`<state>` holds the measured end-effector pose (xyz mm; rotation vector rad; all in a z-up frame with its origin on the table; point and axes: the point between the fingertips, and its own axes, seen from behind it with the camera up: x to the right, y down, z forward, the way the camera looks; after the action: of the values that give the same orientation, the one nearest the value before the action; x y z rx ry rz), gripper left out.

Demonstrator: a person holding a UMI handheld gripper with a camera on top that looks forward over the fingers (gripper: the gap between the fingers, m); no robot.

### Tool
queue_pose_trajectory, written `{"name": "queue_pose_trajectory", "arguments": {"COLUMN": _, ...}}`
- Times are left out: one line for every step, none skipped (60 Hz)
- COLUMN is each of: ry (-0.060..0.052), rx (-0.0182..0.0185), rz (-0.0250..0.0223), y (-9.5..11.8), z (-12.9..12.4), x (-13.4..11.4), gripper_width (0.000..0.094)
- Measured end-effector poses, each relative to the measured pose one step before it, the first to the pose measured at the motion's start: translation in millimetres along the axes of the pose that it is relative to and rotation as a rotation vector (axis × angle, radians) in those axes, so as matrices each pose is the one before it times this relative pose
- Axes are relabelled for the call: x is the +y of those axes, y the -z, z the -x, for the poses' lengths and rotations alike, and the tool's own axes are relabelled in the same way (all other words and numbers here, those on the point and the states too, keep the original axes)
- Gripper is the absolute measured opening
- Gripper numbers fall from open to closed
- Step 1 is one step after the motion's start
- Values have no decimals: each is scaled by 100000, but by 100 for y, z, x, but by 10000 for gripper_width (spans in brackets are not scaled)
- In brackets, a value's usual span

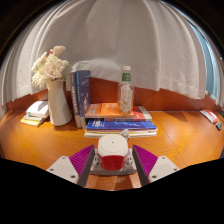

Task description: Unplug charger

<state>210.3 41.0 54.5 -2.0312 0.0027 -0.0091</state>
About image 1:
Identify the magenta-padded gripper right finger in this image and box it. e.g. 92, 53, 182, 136
132, 144, 181, 187

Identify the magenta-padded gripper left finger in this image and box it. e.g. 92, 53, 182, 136
46, 144, 96, 188

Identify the white and red charger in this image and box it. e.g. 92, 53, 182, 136
97, 134, 130, 171

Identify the white flat book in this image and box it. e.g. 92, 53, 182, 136
83, 128, 159, 139

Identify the small yellow book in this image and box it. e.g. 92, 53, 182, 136
19, 113, 46, 128

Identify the red book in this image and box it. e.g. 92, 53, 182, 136
96, 105, 153, 123

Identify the white ceramic vase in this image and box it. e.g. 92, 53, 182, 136
45, 78, 73, 127

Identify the blue flat book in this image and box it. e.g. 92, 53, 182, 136
85, 118, 158, 132

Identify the small white book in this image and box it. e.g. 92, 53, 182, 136
25, 100, 50, 120

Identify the red and white booklet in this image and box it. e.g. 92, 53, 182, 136
199, 109, 220, 125

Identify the blue upright book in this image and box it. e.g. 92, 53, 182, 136
69, 69, 92, 130

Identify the clear plastic bottle green label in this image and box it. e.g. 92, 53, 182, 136
116, 65, 136, 116

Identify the window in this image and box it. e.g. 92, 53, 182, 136
189, 23, 218, 100

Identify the white curtain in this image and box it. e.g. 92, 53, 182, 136
0, 0, 222, 116

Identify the white power strip cable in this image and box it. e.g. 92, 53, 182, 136
119, 128, 131, 139

